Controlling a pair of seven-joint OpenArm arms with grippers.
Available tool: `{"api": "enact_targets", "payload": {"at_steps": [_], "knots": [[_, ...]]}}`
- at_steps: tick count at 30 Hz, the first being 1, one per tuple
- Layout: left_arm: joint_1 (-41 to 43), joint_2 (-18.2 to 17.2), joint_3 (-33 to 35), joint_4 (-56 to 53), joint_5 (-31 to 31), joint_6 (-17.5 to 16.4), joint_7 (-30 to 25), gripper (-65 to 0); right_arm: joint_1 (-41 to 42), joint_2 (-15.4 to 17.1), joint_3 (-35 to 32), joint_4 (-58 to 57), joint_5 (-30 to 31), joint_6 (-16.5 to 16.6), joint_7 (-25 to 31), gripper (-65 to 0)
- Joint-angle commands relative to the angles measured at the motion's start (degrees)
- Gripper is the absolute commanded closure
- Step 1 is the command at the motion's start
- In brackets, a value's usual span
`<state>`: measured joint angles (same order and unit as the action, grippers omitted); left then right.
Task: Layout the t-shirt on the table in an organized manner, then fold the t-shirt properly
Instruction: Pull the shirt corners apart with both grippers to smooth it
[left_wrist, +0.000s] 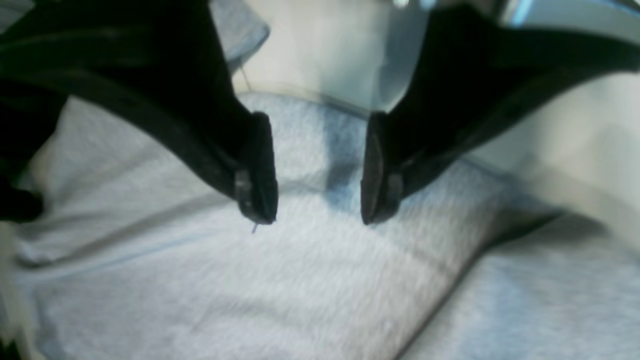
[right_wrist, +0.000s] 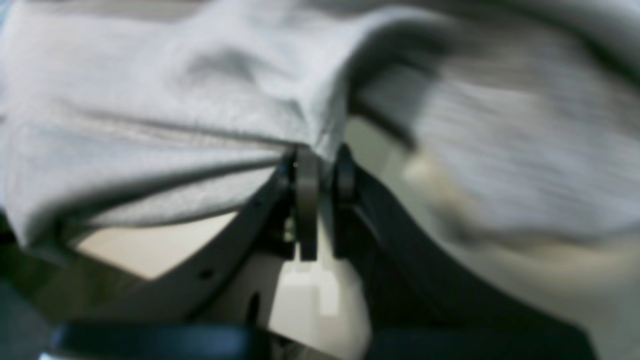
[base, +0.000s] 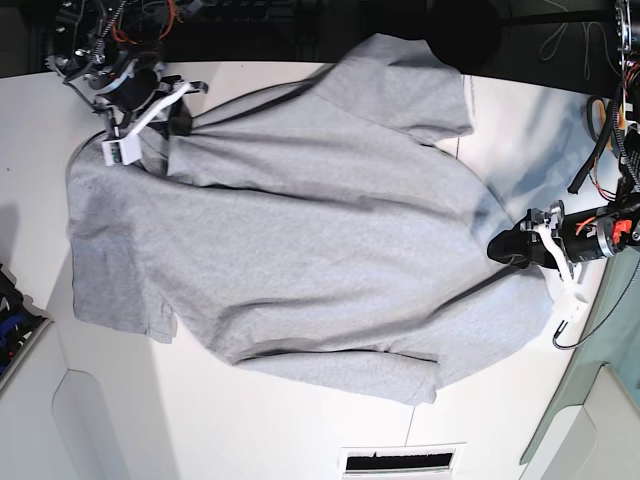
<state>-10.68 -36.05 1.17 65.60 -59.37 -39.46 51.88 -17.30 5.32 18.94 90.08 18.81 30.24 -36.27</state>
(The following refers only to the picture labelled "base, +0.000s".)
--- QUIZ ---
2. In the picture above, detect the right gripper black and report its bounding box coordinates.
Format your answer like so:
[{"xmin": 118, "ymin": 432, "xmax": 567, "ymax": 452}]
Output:
[{"xmin": 92, "ymin": 57, "xmax": 205, "ymax": 136}]

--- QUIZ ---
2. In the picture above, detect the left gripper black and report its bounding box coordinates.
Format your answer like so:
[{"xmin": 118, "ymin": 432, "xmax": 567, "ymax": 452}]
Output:
[{"xmin": 487, "ymin": 199, "xmax": 639, "ymax": 269}]

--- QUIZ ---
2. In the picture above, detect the grey t-shirt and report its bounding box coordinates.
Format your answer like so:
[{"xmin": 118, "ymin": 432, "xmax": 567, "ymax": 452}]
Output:
[{"xmin": 67, "ymin": 35, "xmax": 551, "ymax": 405}]

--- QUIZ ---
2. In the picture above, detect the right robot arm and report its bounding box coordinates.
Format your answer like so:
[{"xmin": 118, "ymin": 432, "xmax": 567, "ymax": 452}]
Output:
[{"xmin": 45, "ymin": 1, "xmax": 207, "ymax": 140}]

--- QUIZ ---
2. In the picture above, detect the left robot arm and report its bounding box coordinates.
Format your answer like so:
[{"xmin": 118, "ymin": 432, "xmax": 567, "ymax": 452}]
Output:
[{"xmin": 487, "ymin": 1, "xmax": 639, "ymax": 270}]

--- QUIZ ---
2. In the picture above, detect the grey white side bin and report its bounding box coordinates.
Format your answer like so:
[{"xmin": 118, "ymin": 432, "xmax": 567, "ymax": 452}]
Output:
[{"xmin": 521, "ymin": 365, "xmax": 639, "ymax": 480}]

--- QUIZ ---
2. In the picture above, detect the blue black clutter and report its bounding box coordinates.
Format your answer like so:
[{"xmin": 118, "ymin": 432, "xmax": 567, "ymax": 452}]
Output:
[{"xmin": 0, "ymin": 273, "xmax": 44, "ymax": 376}]

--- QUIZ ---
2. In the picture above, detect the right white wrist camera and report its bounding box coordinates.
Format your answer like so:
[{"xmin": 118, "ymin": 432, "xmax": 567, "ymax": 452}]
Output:
[{"xmin": 101, "ymin": 136, "xmax": 142, "ymax": 166}]

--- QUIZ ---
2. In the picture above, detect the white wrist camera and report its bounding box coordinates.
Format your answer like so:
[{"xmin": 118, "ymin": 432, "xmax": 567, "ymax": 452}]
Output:
[
  {"xmin": 547, "ymin": 265, "xmax": 590, "ymax": 324},
  {"xmin": 101, "ymin": 136, "xmax": 142, "ymax": 166}
]

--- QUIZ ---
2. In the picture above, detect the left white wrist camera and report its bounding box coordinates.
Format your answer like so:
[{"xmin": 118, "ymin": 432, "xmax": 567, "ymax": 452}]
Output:
[{"xmin": 547, "ymin": 265, "xmax": 590, "ymax": 324}]

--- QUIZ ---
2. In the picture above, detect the braided camera cable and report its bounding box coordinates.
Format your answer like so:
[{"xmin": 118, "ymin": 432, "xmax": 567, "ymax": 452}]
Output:
[{"xmin": 551, "ymin": 249, "xmax": 640, "ymax": 351}]

